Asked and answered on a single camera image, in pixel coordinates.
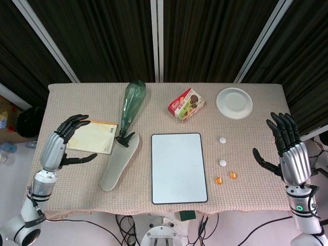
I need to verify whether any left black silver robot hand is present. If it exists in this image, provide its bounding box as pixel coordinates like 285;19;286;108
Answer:
39;114;98;172

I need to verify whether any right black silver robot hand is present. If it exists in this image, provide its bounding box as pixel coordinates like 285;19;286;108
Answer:
252;112;313;187

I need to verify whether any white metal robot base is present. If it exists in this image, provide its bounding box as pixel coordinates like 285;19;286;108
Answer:
133;212;190;246

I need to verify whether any white magnetic board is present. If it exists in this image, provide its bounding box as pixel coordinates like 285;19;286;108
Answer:
151;132;209;205

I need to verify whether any black round bin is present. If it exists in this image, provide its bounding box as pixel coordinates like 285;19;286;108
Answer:
15;106;46;140

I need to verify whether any yellow cream paperback book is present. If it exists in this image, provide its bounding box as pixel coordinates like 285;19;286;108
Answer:
64;119;119;155

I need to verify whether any brown cardboard box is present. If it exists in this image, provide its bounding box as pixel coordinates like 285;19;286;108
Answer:
0;95;24;144

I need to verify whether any pink knitted tablecloth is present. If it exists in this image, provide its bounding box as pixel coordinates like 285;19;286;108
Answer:
22;82;317;221

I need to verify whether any grey shoe insole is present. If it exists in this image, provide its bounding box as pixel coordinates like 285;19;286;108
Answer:
100;133;140;192

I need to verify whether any white paper plate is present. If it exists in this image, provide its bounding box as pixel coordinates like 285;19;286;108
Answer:
216;87;254;120

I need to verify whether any green plastic spray bottle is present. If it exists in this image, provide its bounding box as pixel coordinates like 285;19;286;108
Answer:
114;79;147;149

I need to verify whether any small green block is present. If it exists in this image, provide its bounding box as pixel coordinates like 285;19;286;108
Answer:
179;210;197;221

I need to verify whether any red green cookie box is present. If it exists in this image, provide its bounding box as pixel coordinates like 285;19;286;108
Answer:
168;87;206;123

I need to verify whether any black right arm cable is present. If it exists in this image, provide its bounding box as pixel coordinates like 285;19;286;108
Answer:
304;182;321;220

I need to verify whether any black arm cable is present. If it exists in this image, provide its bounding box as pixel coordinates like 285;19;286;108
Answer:
304;182;321;220
27;176;44;216

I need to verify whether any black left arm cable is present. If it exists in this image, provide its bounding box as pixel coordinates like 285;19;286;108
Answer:
27;176;44;216

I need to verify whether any black floor cable bundle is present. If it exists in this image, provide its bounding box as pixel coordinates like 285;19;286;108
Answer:
115;214;141;246
196;214;220;246

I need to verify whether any white partition frame post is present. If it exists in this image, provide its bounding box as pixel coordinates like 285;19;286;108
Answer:
233;0;296;84
150;0;165;83
12;0;79;83

